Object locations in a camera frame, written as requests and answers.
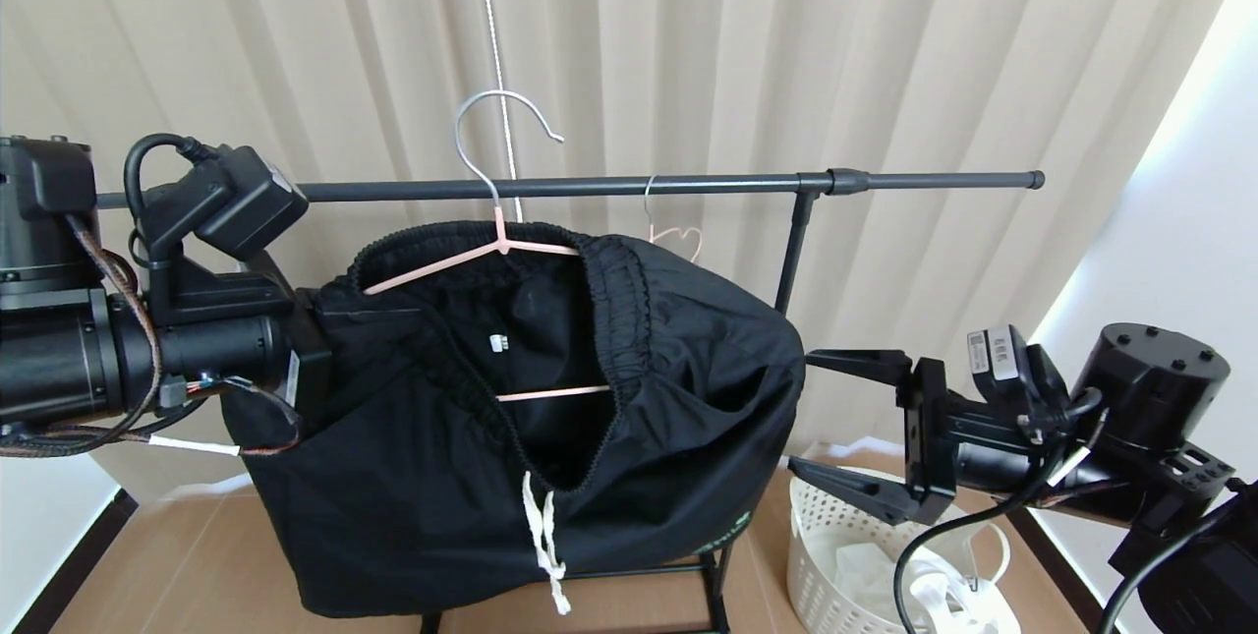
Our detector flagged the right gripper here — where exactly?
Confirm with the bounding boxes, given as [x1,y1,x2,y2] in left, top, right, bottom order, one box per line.
[788,349,1092,527]

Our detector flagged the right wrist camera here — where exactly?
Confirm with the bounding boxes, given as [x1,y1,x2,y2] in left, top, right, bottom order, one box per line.
[965,324,1072,419]

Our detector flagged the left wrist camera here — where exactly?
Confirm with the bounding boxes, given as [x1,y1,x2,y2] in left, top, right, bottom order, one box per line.
[128,144,311,325]

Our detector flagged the white laundry basket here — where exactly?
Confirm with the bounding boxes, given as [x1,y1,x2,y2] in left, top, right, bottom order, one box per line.
[786,465,1023,634]

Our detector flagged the white garment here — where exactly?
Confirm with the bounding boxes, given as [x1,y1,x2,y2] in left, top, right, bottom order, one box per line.
[835,531,1023,634]

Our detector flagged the black clothes rack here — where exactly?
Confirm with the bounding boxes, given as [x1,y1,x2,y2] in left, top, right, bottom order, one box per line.
[93,167,1046,634]

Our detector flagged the pink clothes hanger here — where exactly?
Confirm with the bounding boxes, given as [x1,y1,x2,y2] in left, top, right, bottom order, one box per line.
[644,175,704,263]
[364,90,615,404]

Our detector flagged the beige curtain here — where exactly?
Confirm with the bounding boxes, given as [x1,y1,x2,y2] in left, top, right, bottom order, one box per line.
[0,0,1258,507]

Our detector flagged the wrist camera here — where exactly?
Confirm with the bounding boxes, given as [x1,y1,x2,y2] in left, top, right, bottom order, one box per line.
[965,324,1072,419]
[128,144,311,325]

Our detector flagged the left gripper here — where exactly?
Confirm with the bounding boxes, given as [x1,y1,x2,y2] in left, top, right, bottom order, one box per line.
[0,285,333,438]

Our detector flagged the black shorts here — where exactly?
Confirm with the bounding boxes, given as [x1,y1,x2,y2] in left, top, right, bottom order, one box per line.
[221,219,807,618]

